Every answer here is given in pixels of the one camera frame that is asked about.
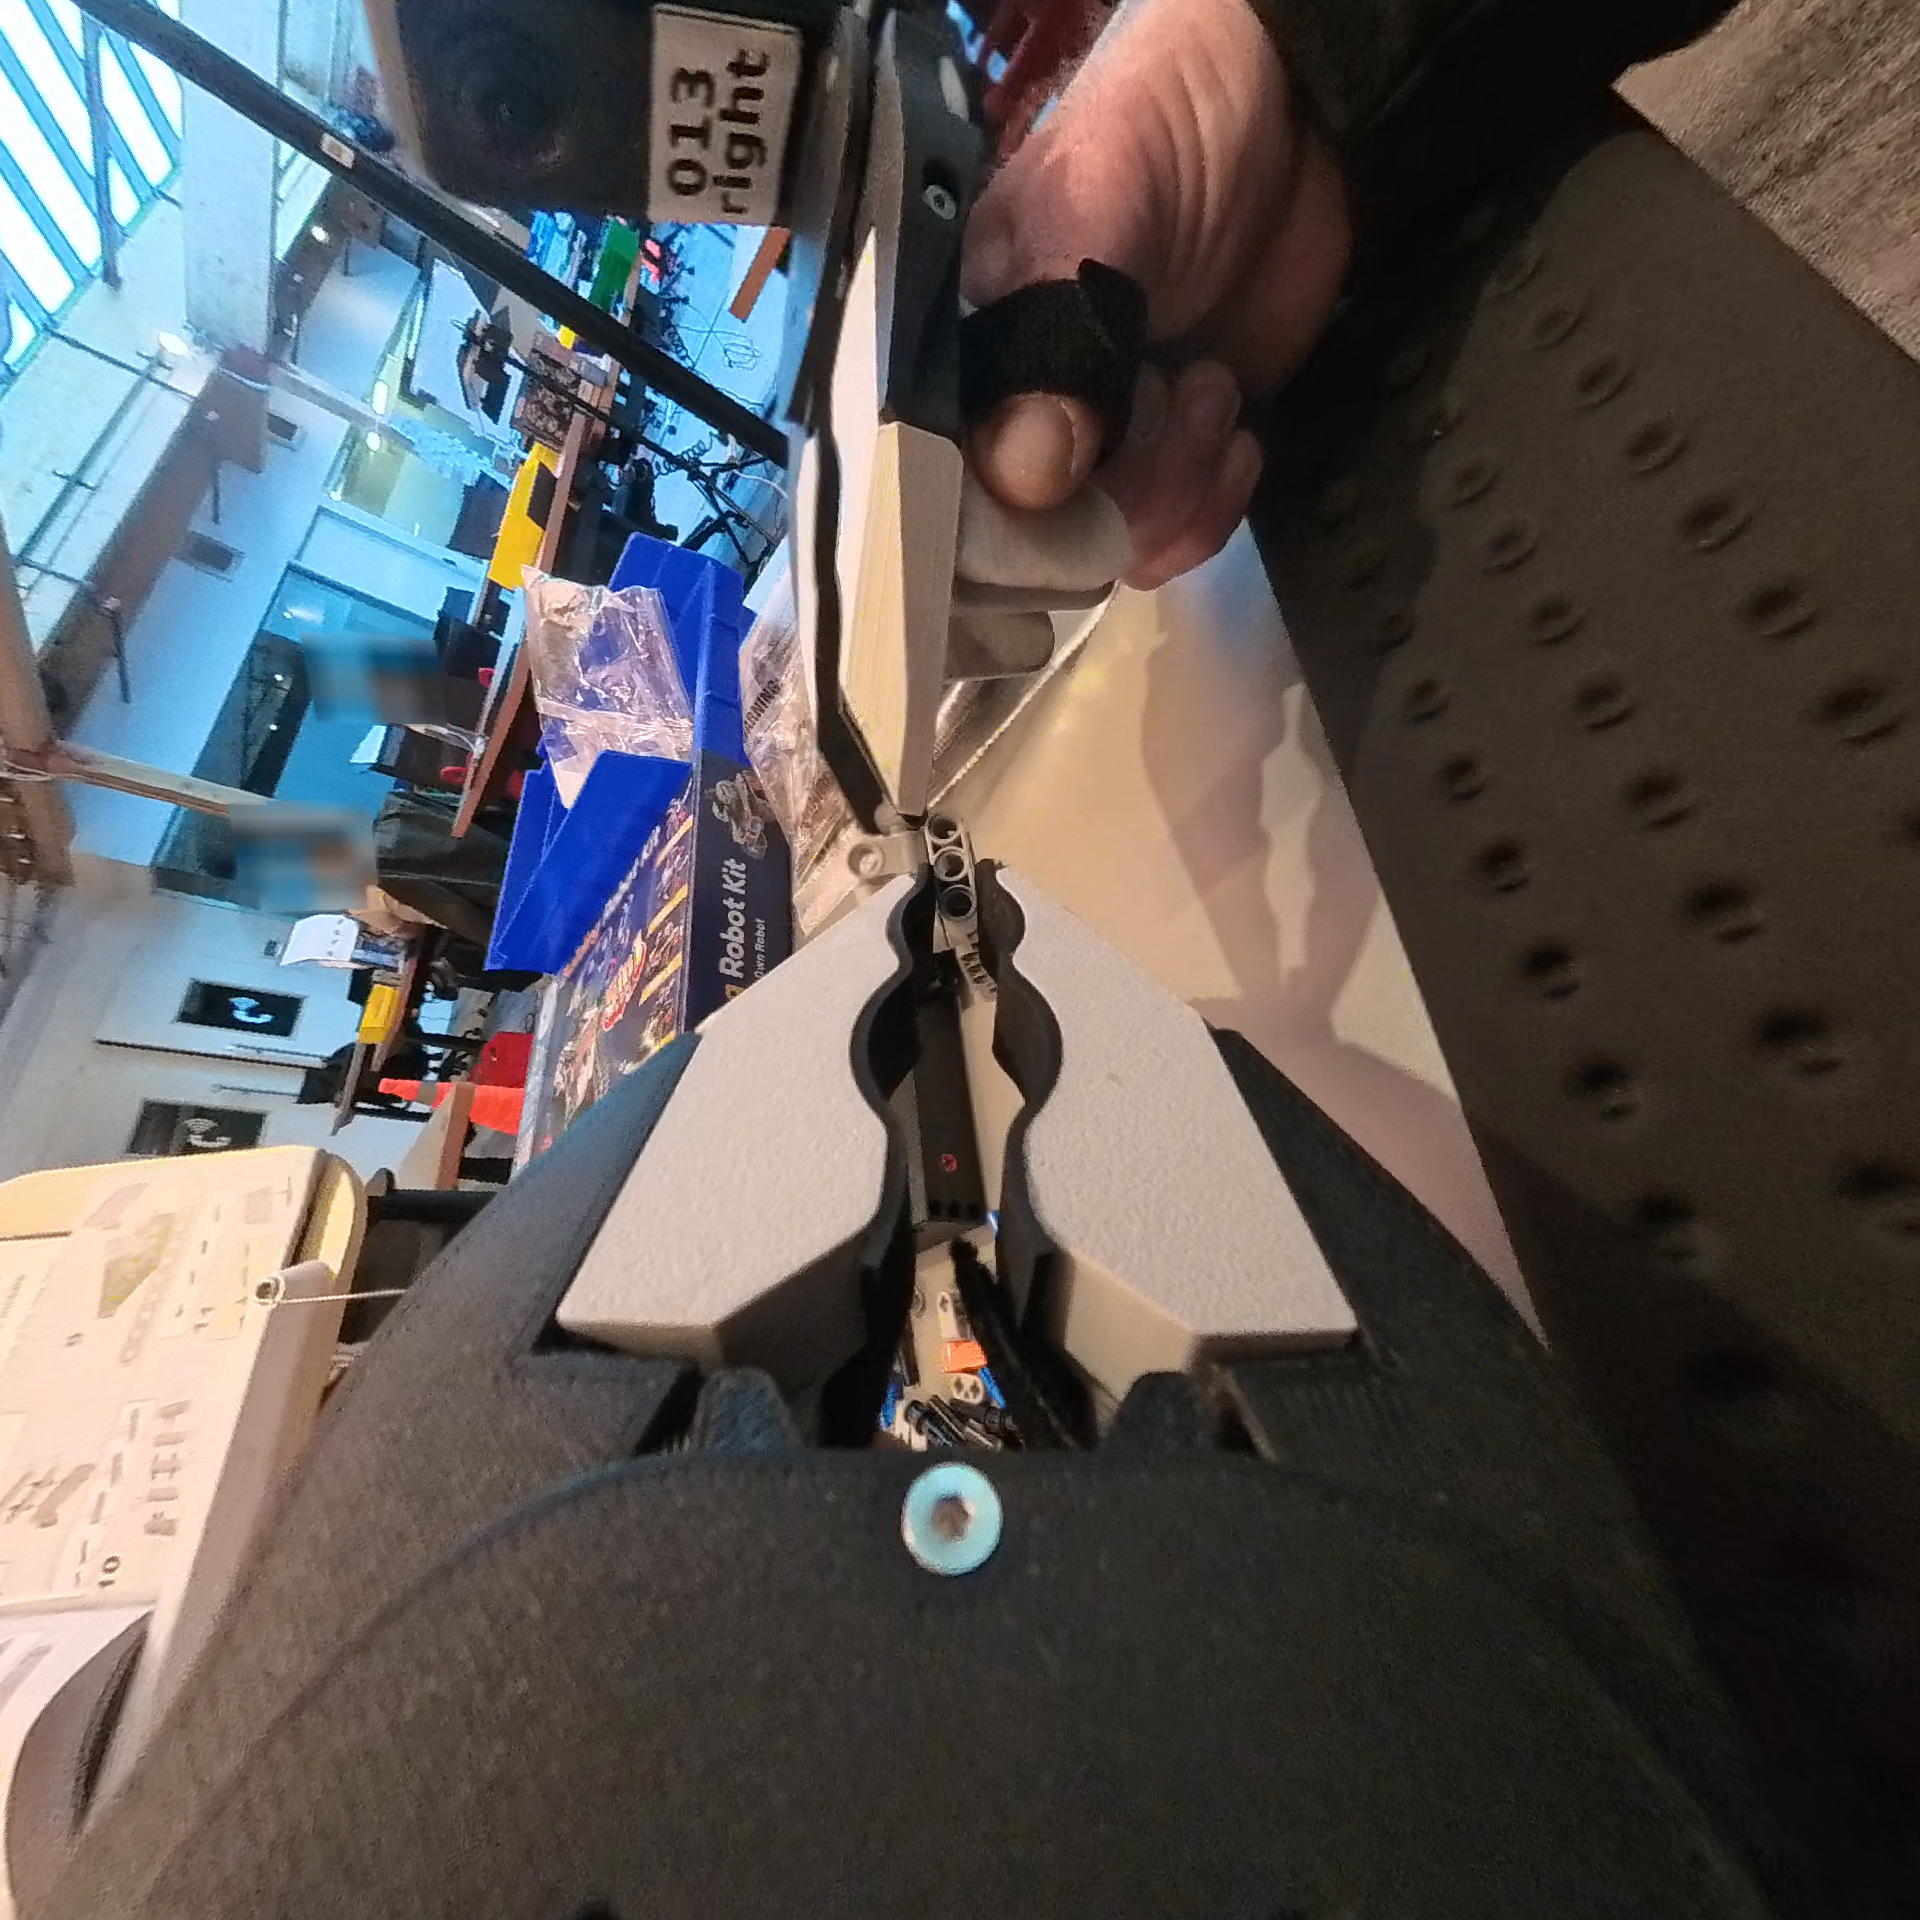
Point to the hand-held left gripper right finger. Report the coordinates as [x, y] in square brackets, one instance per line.
[1171, 1185]

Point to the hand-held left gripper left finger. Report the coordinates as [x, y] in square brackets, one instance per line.
[751, 1171]

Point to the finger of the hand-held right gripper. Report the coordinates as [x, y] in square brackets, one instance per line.
[892, 600]

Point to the grey perforated beam piece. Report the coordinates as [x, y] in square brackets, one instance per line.
[878, 857]

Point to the pile of small building parts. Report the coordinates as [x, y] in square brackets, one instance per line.
[944, 1348]

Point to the grey axle connector piece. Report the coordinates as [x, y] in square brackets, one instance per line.
[955, 891]

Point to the person's right forearm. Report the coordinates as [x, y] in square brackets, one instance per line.
[1425, 60]

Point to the person's right hand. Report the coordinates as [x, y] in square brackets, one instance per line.
[1201, 224]

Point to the black pole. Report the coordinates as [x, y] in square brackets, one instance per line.
[451, 247]

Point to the large clear parts bag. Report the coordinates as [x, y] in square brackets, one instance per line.
[774, 704]

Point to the blue robot kit box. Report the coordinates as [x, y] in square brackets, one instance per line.
[734, 900]

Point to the crinkled clear plastic bag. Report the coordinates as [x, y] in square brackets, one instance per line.
[599, 644]

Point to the blue plastic bin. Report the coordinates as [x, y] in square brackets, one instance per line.
[599, 840]

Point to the open instruction booklet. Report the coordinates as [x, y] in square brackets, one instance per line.
[135, 1320]

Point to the white book stand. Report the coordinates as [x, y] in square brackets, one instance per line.
[240, 1575]

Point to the black dimpled pad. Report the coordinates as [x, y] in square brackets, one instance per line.
[1652, 674]

